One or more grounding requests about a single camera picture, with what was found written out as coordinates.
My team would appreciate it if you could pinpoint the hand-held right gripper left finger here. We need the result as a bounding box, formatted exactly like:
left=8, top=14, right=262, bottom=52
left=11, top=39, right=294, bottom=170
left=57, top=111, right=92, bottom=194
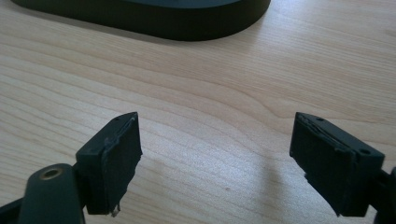
left=75, top=111, right=144, bottom=218

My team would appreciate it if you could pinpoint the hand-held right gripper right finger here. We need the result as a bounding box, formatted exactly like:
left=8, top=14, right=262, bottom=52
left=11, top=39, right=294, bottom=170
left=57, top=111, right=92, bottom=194
left=289, top=111, right=386, bottom=217

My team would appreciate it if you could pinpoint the black oval base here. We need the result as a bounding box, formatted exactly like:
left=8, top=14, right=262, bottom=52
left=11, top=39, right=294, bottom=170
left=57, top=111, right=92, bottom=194
left=10, top=0, right=272, bottom=42

